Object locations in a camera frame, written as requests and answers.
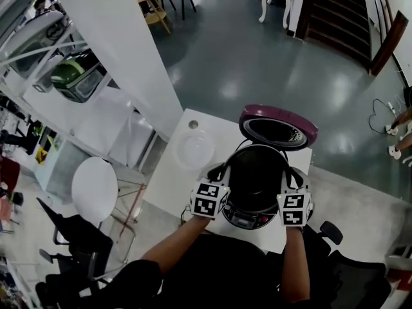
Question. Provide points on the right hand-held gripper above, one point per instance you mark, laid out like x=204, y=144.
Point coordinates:
x=294, y=209

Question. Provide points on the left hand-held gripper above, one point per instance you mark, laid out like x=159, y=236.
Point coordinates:
x=206, y=203

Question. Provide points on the white steamer tray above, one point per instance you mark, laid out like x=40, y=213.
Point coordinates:
x=194, y=150

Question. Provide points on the black pot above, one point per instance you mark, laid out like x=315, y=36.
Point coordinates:
x=256, y=172

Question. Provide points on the person's left forearm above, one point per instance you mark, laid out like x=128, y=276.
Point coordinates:
x=174, y=246

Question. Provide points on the person's right forearm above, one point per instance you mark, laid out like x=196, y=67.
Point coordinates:
x=296, y=262

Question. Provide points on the maroon rice cooker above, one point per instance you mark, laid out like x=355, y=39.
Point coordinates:
x=277, y=114

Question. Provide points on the person's black shirt torso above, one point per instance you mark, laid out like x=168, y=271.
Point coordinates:
x=219, y=275

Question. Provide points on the black mesh office chair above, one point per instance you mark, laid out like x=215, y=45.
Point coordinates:
x=354, y=278

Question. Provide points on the white power strip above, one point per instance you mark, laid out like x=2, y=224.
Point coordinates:
x=391, y=107

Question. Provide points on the white round table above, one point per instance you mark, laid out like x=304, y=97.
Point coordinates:
x=93, y=188

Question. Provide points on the white metal shelving rack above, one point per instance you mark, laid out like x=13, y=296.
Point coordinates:
x=106, y=114

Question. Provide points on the dark wooden staircase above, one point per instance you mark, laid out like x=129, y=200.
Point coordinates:
x=334, y=18

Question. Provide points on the white square pillar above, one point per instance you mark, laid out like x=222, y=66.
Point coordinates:
x=112, y=43

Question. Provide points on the green black appliance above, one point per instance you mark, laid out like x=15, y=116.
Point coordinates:
x=74, y=79

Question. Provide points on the brown wooden newel post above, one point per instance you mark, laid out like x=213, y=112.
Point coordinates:
x=389, y=43

